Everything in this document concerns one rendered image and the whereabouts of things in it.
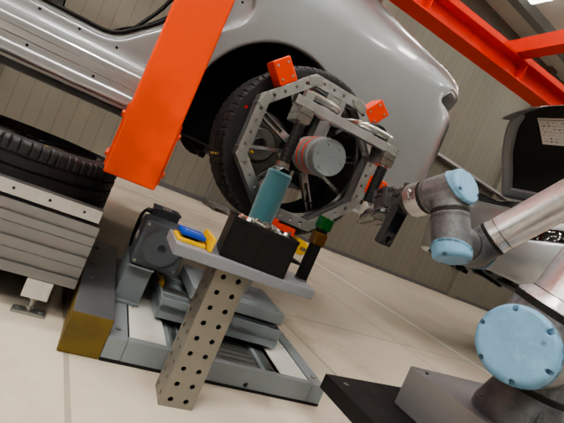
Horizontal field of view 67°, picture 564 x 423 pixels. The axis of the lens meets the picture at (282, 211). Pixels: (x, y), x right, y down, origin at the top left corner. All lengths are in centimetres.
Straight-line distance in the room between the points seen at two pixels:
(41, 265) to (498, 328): 127
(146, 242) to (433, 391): 102
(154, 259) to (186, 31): 77
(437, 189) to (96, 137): 649
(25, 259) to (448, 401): 125
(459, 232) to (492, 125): 1094
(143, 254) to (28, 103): 576
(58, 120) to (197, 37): 588
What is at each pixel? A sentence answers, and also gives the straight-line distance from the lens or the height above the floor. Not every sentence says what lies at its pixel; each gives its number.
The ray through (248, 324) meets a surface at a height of 16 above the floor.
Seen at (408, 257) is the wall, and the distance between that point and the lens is 1076.
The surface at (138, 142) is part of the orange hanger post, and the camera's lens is 137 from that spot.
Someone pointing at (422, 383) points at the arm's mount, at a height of 38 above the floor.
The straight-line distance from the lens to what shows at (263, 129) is 205.
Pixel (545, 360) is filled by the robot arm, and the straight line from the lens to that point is 90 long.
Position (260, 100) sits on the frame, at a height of 94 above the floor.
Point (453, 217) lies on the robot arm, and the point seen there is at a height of 78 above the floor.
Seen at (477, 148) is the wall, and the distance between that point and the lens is 1164.
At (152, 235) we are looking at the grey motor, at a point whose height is 36.
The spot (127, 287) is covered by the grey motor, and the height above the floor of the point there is 13.
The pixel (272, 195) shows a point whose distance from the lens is 142.
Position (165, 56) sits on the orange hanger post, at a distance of 139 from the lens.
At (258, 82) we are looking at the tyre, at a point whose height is 101.
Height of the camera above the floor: 67
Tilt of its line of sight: 2 degrees down
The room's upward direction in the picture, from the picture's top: 24 degrees clockwise
